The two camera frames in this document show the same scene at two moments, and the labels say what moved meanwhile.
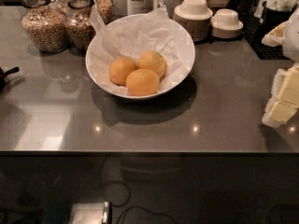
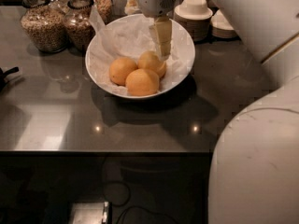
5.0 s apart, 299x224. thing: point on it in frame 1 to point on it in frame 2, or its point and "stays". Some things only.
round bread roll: [153, 61] stays
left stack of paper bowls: [194, 16] stays
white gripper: [291, 39] to [154, 2]
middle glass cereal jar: [79, 27] stays
